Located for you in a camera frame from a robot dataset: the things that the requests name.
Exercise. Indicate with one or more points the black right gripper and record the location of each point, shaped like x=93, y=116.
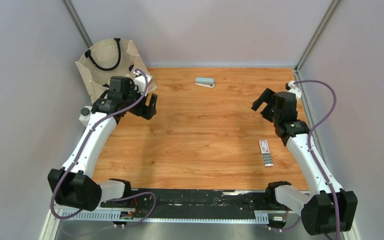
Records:
x=268, y=96

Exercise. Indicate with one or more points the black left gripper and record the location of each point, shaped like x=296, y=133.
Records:
x=149, y=111

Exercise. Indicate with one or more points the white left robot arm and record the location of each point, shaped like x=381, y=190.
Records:
x=72, y=185

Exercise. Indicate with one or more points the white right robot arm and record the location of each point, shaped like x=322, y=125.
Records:
x=328, y=208

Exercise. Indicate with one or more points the beige canvas tote bag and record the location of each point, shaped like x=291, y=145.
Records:
x=105, y=59

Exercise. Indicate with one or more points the white plastic bottle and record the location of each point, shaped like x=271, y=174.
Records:
x=85, y=116

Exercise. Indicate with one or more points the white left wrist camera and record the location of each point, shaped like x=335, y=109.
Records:
x=140, y=82

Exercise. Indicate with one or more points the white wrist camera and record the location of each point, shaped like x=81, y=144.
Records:
x=291, y=87
x=140, y=82

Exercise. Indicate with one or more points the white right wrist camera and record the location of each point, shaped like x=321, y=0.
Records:
x=291, y=87

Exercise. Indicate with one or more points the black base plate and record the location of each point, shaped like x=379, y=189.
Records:
x=197, y=204

